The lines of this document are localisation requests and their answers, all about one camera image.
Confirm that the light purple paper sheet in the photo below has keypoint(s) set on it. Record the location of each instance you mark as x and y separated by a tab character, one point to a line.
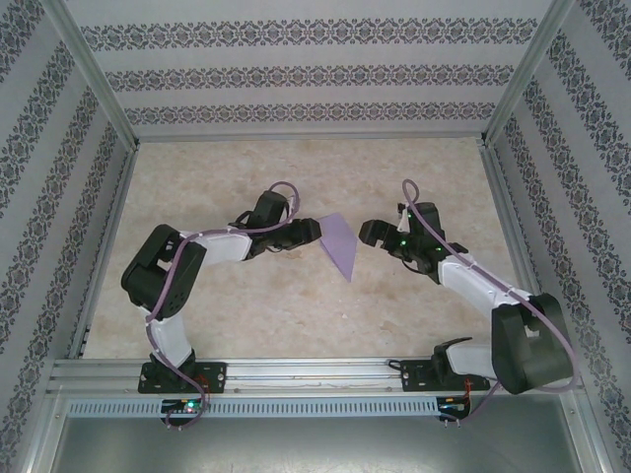
340	241

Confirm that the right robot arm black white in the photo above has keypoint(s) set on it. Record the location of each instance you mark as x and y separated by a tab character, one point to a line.
473	281

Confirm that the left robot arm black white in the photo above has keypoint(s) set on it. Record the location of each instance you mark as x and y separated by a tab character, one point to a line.
167	340

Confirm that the small circuit board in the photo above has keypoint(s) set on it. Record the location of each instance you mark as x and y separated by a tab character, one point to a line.
453	405
185	406

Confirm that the grey metal panel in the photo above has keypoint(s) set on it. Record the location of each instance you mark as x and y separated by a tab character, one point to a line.
315	443

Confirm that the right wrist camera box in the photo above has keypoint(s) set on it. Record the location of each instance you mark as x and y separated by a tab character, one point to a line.
403	222

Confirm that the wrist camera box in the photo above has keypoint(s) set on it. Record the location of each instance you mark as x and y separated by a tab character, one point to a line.
295	202
403	222

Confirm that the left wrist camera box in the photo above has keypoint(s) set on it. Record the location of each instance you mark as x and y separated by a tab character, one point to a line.
295	202

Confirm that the aluminium side rail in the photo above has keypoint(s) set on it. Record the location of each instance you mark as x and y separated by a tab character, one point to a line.
517	236
106	246

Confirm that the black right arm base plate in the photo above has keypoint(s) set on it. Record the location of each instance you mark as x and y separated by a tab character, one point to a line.
414	377

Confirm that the aluminium mounting rail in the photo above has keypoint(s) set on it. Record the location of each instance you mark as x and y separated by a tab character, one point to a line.
315	374

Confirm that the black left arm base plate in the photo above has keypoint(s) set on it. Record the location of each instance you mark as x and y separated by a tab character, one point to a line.
217	377

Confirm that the aluminium frame post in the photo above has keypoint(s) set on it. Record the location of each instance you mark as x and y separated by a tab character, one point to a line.
522	74
93	74

